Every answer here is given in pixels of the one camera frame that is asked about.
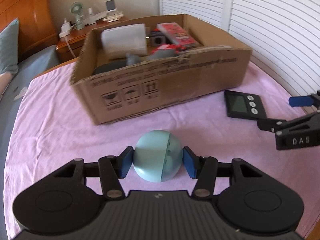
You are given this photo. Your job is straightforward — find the teal egg-shaped case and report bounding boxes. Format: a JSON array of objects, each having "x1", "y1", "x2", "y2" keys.
[{"x1": 133, "y1": 130, "x2": 183, "y2": 183}]

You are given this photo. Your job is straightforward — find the black digital timer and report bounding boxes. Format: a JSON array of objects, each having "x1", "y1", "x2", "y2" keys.
[{"x1": 224, "y1": 90, "x2": 267, "y2": 120}]

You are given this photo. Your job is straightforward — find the red fire truck toy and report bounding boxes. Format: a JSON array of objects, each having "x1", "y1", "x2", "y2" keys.
[{"x1": 151, "y1": 43, "x2": 186, "y2": 54}]

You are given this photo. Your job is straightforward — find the white green medical bottle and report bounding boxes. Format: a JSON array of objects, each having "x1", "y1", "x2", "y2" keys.
[{"x1": 100, "y1": 24, "x2": 148, "y2": 60}]

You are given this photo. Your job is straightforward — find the red label plastic card case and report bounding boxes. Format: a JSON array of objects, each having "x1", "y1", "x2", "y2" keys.
[{"x1": 157, "y1": 22, "x2": 200, "y2": 49}]

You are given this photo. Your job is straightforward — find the pink bed sheet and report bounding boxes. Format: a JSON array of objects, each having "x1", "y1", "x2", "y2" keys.
[{"x1": 2, "y1": 64, "x2": 319, "y2": 239}]

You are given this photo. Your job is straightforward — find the white louvered closet door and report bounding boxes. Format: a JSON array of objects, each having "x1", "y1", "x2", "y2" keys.
[{"x1": 159, "y1": 0, "x2": 319, "y2": 95}]

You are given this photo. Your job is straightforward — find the cardboard box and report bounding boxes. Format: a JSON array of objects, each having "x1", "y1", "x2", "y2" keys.
[{"x1": 69, "y1": 14, "x2": 252, "y2": 125}]

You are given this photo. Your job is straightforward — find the wooden nightstand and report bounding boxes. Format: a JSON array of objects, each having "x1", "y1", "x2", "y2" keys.
[{"x1": 56, "y1": 16, "x2": 128, "y2": 63}]

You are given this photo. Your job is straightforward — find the white power adapter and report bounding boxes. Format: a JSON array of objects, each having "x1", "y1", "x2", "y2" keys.
[{"x1": 59, "y1": 18, "x2": 74, "y2": 38}]

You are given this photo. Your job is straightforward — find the clear spray bottle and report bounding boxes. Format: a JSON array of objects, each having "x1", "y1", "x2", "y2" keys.
[{"x1": 87, "y1": 8, "x2": 96, "y2": 25}]

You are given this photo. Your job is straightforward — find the green desk fan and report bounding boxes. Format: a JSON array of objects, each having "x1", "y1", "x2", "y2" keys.
[{"x1": 70, "y1": 2, "x2": 85, "y2": 30}]

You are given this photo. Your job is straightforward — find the white smart display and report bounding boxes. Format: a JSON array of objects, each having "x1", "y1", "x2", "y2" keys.
[{"x1": 105, "y1": 0, "x2": 117, "y2": 13}]

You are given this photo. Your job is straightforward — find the blue pillow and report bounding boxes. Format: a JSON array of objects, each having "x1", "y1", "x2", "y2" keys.
[{"x1": 0, "y1": 18, "x2": 20, "y2": 75}]

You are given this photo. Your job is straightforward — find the wooden headboard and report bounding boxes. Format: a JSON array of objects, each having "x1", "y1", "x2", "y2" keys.
[{"x1": 1, "y1": 0, "x2": 58, "y2": 62}]

